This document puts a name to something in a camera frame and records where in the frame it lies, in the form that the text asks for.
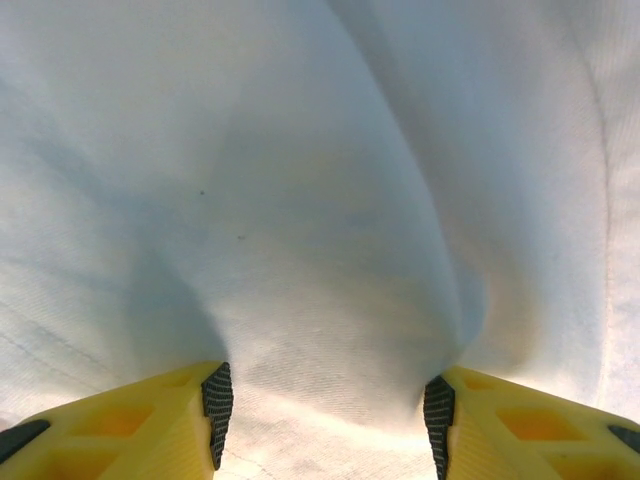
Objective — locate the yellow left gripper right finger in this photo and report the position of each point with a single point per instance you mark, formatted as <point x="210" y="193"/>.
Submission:
<point x="525" y="440"/>

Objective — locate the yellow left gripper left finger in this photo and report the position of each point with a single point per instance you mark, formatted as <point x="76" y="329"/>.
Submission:
<point x="125" y="440"/>

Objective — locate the white t-shirt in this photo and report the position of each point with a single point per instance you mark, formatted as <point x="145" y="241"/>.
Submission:
<point x="320" y="175"/>

